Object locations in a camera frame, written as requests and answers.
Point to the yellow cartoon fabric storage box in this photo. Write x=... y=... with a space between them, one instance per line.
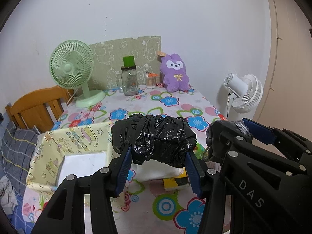
x=48 y=157

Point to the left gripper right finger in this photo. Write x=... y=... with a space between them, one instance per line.
x=207 y=183

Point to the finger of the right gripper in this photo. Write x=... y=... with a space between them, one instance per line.
x=219 y=138
x=260 y=132

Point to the green plastic cup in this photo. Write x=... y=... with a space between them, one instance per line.
x=128 y=61

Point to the toothpick holder orange lid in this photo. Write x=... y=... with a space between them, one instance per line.
x=151 y=80

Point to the crumpled white cloth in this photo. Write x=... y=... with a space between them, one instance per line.
x=7 y=196

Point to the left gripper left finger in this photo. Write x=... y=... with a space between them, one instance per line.
x=64 y=212

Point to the grey knitted item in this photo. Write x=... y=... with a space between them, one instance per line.
x=242 y=128

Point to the grey plaid pillow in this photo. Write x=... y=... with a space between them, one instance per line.
x=17 y=149

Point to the floral tablecloth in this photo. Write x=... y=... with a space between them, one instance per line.
x=136 y=139

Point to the yellow black sponge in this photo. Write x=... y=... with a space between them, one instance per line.
x=177 y=183

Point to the purple plush bunny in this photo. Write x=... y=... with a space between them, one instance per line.
x=173 y=72

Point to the white floor fan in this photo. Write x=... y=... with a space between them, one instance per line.
x=245 y=93

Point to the glass jar with black lid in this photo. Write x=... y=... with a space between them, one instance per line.
x=129 y=80

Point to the green cartoon cardboard panel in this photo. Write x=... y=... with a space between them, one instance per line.
x=108 y=60

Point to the green desk fan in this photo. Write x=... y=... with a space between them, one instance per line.
x=71 y=66

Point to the black plastic bag bundle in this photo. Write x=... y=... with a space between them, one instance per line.
x=164 y=139

